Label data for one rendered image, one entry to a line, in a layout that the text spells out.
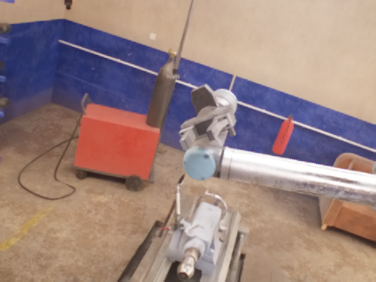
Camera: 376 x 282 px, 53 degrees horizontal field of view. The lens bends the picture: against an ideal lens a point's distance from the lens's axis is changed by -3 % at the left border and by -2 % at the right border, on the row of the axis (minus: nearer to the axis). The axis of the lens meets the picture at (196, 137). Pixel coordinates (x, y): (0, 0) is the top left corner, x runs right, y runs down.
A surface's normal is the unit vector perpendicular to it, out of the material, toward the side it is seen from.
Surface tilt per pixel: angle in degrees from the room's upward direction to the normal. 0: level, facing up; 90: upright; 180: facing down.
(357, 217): 90
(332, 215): 90
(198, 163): 91
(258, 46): 90
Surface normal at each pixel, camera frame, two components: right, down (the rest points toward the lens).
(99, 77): -0.23, 0.33
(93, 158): 0.10, 0.43
